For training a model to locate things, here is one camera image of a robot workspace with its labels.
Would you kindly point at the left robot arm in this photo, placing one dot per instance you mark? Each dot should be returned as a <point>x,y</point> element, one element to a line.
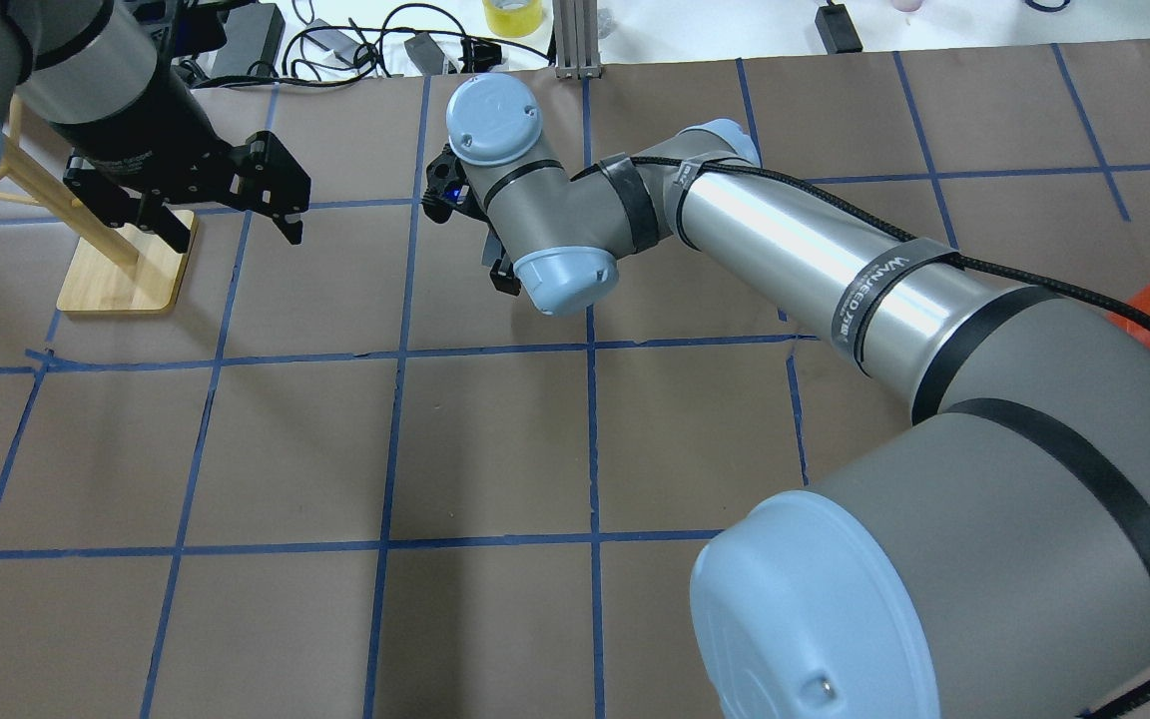
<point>70,61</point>

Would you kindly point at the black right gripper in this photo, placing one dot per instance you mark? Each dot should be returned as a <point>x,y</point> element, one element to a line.
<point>504,276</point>

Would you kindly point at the yellow tape roll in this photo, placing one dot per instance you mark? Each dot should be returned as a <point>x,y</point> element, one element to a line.
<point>513,18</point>

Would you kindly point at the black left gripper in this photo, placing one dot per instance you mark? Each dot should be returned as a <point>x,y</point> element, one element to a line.
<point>149,122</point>

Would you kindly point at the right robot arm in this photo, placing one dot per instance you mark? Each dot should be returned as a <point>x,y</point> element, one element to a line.
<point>993,560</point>

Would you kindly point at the wooden cup stand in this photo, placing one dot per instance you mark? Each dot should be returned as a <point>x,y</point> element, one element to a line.
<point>114,272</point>

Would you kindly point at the black power adapter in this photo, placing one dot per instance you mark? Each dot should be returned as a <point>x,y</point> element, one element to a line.
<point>837,29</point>

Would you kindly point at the aluminium frame post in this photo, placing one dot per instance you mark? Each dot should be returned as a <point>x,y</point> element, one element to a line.
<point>575,30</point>

